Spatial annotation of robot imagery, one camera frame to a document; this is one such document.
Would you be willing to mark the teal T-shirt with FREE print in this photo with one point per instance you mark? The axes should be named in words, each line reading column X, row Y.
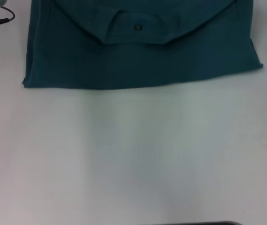
column 135, row 58

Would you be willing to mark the dark robot torso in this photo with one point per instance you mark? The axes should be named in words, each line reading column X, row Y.
column 220, row 223

